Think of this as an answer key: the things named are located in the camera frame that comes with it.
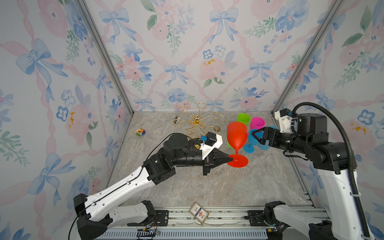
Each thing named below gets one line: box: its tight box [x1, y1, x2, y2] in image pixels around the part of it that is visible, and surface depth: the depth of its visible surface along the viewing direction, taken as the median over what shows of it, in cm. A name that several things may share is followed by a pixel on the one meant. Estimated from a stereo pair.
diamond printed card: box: [189, 202, 210, 224], surface depth 76 cm
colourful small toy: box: [135, 128, 146, 136], surface depth 108 cm
